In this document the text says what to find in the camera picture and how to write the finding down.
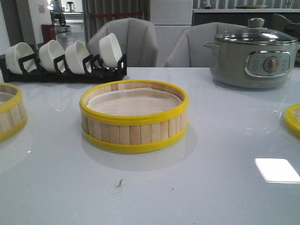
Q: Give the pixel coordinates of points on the white bowl right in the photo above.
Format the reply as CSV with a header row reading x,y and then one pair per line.
x,y
110,50

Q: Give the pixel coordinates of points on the white bowl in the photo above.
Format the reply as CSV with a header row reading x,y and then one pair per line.
x,y
110,50
48,52
75,53
14,53

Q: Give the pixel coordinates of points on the glass pot lid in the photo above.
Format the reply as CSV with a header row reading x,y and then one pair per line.
x,y
255,33

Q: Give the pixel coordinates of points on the grey chair left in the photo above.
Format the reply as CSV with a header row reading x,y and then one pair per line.
x,y
136,37

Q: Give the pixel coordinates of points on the grey chair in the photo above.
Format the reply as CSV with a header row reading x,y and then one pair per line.
x,y
189,52
136,37

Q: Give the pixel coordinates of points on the black bowl rack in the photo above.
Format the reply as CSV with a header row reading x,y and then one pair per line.
x,y
93,66

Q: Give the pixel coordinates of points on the bamboo steamer tier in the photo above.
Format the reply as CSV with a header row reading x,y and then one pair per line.
x,y
13,115
134,134

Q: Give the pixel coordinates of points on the woven bamboo steamer lid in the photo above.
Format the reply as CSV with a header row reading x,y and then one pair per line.
x,y
292,119

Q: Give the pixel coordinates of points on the white steamer liner paper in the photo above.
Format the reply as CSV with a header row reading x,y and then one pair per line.
x,y
134,102

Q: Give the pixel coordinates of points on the red bin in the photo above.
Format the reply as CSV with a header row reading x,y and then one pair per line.
x,y
48,32

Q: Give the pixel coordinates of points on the grey chair right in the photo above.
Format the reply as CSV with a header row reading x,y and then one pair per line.
x,y
189,52

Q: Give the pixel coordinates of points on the grey electric cooking pot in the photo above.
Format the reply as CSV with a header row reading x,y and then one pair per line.
x,y
250,65

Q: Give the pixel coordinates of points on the white cabinet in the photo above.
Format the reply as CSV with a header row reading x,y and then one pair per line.
x,y
170,18

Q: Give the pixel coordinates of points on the person in background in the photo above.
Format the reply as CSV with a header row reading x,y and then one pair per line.
x,y
55,8

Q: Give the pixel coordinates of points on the white bowl far left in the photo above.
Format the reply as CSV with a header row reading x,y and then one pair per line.
x,y
14,53

